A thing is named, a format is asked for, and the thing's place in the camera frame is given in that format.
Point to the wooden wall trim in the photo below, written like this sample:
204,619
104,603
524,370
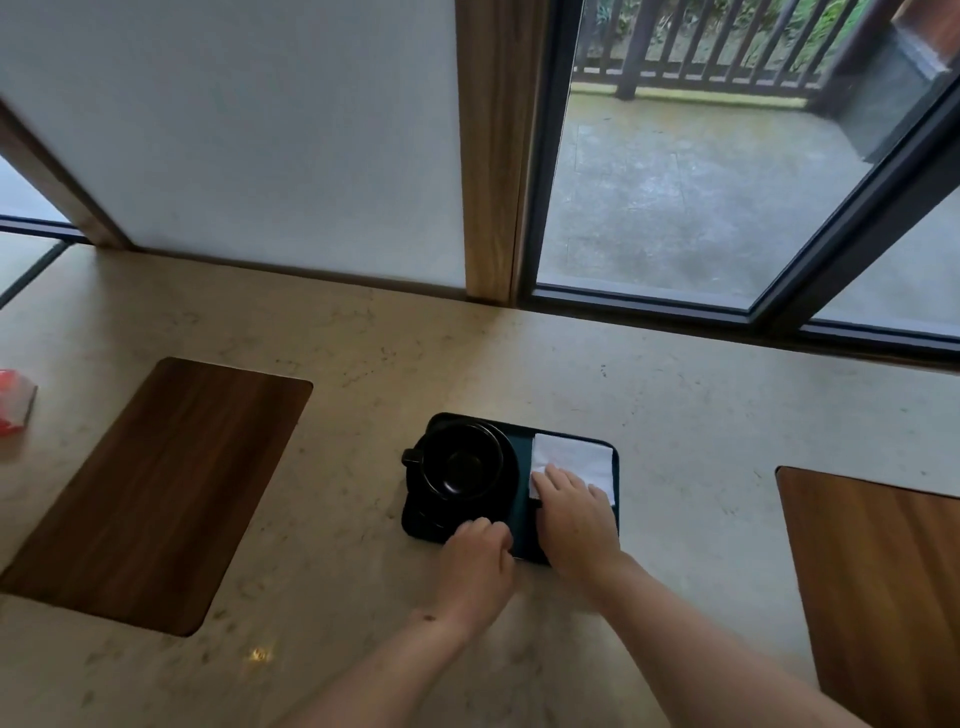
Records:
495,150
52,180

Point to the white napkin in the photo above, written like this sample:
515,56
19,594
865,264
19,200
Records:
574,454

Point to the person's right forearm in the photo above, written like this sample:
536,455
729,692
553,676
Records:
712,660

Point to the dark outdoor pillar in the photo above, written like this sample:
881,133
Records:
877,82

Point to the person's left hand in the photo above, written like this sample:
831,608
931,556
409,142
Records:
472,574

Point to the person's left forearm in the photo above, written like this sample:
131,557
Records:
382,682

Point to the black saucer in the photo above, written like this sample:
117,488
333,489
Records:
427,517

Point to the brown wooden placemat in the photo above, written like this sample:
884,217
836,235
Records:
157,495
885,592

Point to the red tissue pack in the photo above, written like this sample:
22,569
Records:
13,401

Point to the dark green tray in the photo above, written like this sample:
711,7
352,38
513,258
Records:
525,487

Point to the wooden balcony railing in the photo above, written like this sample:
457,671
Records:
675,71

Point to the black cup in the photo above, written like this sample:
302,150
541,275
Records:
461,461

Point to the dark window frame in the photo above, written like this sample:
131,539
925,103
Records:
862,225
37,229

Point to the person's right hand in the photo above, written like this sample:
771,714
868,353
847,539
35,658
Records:
577,529

